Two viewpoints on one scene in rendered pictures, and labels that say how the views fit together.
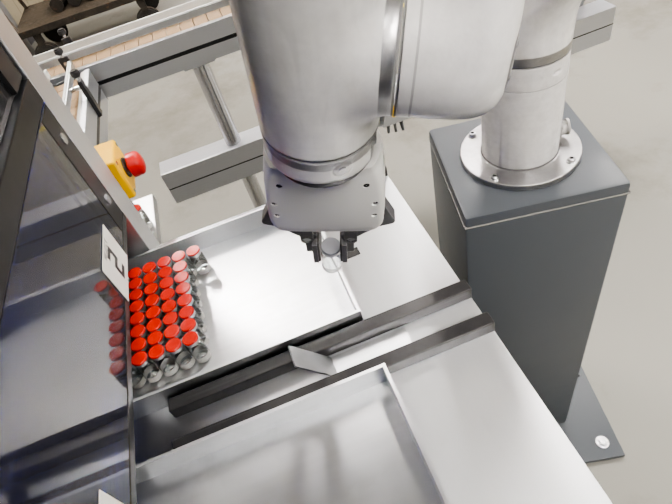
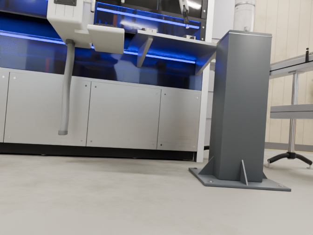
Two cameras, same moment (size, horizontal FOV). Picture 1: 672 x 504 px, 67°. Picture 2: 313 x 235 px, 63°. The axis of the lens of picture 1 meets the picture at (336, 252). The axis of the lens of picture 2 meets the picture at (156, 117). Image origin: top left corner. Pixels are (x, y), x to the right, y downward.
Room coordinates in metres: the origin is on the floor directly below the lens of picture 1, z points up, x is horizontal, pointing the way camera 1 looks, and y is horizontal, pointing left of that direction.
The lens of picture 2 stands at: (-0.12, -1.79, 0.31)
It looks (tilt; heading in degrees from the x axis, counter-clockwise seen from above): 1 degrees up; 80
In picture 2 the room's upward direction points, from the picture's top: 4 degrees clockwise
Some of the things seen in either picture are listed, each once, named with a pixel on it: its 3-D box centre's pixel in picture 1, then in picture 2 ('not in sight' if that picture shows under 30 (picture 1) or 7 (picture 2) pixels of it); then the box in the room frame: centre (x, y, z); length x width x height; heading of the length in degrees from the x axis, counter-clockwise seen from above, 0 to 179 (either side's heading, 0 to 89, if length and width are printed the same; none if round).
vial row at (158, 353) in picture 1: (159, 315); not in sight; (0.49, 0.26, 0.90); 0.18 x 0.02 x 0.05; 6
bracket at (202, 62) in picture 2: not in sight; (206, 63); (0.58, 0.10, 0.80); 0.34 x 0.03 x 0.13; 96
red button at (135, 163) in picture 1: (132, 165); not in sight; (0.74, 0.27, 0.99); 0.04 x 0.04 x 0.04; 6
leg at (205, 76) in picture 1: (243, 163); (293, 115); (1.45, 0.21, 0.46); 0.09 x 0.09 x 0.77; 6
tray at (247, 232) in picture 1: (220, 295); not in sight; (0.50, 0.17, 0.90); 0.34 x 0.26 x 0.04; 96
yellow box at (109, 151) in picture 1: (105, 175); not in sight; (0.73, 0.32, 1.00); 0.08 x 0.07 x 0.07; 96
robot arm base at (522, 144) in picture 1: (521, 104); (243, 23); (0.64, -0.34, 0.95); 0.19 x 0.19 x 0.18
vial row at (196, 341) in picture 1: (190, 303); not in sight; (0.49, 0.22, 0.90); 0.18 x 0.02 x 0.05; 6
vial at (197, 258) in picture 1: (198, 260); not in sight; (0.57, 0.20, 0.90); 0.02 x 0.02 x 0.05
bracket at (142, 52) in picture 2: not in sight; (144, 53); (0.09, 0.05, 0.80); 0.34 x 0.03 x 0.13; 96
